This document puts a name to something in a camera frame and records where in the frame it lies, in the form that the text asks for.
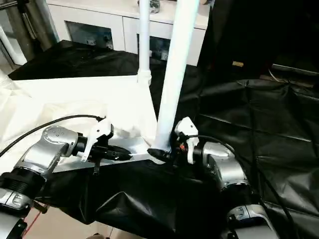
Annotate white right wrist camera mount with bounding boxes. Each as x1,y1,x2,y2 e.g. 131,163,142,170
173,117,199,165

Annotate black metal rod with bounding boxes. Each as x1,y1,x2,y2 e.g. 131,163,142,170
271,63,319,76

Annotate black plastic mat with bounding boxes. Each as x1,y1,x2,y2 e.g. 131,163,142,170
0,39,319,239

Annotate dark bag of small parts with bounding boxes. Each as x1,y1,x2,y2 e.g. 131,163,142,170
149,0,162,13

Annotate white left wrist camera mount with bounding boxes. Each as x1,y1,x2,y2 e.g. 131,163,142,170
80,117,115,162

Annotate black metal floor frame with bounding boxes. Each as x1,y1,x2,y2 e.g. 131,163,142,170
34,201,48,215

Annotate grey metal tripod stand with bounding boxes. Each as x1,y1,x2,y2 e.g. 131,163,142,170
0,0,58,58

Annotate white plastic table top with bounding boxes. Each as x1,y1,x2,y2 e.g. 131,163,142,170
0,74,173,174

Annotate red wire hanger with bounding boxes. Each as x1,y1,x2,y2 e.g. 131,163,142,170
24,208,47,236

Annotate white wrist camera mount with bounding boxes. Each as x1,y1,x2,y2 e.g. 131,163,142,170
80,117,115,162
173,117,199,165

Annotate black speaker cabinet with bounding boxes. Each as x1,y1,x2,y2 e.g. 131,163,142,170
196,0,275,75

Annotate white slanted pipe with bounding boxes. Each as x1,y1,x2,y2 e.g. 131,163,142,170
0,26,27,66

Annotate white sideboard cabinet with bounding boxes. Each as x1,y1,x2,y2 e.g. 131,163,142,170
47,0,210,67

